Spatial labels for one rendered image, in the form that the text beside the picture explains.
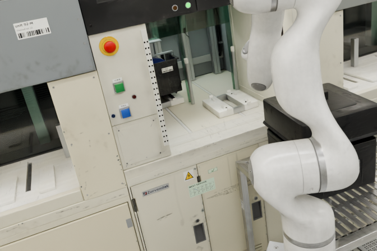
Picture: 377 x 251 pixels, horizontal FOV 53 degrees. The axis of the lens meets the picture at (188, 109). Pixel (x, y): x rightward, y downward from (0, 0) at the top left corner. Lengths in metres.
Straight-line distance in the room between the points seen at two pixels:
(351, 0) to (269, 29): 0.76
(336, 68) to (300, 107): 1.02
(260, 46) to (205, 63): 1.37
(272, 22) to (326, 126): 0.36
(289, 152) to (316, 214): 0.17
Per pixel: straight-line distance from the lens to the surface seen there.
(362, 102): 1.37
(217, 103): 1.85
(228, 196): 1.72
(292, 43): 0.78
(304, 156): 0.82
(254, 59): 1.09
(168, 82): 1.96
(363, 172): 1.44
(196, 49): 2.40
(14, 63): 1.31
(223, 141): 1.58
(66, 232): 1.58
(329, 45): 1.74
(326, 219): 0.92
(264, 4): 0.77
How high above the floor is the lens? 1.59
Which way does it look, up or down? 22 degrees down
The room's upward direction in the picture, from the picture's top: 10 degrees counter-clockwise
